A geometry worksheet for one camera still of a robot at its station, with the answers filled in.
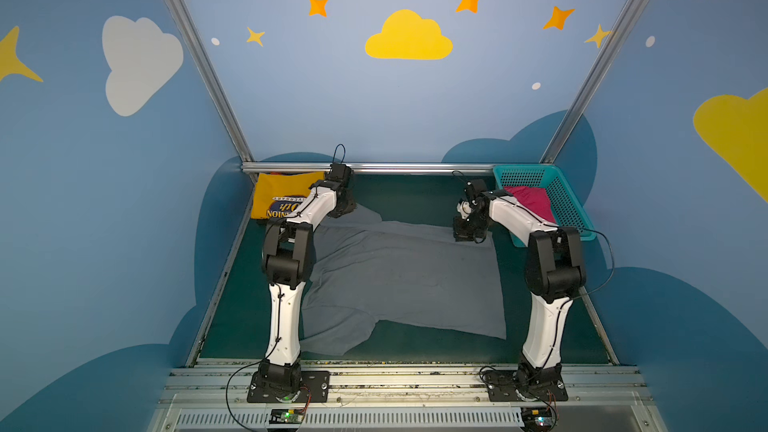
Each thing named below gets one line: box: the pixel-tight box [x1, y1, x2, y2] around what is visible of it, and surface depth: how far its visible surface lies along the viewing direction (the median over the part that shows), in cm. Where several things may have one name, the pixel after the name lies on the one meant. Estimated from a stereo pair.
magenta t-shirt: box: [504, 186, 556, 223], surface depth 113 cm
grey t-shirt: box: [301, 203, 507, 356], surface depth 94 cm
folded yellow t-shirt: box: [251, 172, 326, 219], surface depth 106 cm
